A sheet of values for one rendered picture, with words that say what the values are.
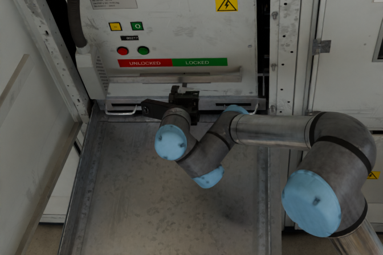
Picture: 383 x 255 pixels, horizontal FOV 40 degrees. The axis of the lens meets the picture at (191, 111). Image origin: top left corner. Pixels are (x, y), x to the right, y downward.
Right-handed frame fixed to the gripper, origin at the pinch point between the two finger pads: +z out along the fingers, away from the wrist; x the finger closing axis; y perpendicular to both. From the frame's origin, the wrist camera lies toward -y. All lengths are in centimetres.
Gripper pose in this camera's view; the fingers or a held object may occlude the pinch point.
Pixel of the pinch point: (178, 91)
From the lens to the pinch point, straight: 155.0
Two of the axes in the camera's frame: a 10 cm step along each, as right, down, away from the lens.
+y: 9.9, 0.0, -1.0
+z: 0.9, -4.1, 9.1
